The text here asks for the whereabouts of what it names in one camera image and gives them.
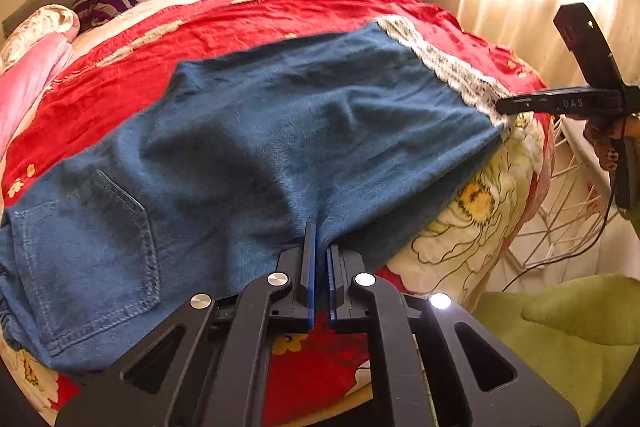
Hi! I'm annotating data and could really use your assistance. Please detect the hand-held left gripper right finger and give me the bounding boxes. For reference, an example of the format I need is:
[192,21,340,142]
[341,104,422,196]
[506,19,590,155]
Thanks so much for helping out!
[326,245,581,427]

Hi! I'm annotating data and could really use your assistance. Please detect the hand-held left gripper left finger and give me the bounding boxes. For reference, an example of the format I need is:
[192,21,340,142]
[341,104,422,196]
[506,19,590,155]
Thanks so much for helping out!
[55,223,317,427]

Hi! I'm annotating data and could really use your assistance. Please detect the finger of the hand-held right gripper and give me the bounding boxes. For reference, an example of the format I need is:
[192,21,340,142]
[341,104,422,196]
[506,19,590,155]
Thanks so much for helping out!
[495,91,588,116]

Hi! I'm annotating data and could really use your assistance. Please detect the blue denim pants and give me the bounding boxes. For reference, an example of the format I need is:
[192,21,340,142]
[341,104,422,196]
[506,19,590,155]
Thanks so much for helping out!
[0,16,516,375]

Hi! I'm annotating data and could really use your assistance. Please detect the person's right hand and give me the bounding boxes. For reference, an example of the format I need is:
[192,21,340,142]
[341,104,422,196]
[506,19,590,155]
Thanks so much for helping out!
[582,114,640,172]

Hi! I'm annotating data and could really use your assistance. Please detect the green cloth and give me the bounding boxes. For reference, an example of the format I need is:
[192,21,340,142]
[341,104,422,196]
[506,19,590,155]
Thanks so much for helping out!
[472,273,640,425]

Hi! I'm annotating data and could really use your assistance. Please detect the red floral blanket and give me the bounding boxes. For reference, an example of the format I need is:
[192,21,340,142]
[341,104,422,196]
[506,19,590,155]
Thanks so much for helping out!
[0,0,556,427]

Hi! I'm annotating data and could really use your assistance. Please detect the pink quilt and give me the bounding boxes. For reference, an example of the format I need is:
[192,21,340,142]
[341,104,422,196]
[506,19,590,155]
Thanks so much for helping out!
[0,32,76,158]

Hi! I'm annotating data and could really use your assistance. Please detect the floral pillow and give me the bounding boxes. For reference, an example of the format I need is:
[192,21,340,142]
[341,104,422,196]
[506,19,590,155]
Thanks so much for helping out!
[0,3,81,70]

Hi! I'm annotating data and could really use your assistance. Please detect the white wire basket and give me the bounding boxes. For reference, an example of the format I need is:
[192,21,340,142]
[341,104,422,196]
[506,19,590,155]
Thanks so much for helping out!
[505,114,626,273]

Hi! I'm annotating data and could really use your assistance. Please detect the black cable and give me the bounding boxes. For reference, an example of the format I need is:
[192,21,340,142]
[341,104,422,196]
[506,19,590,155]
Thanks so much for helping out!
[502,117,628,293]

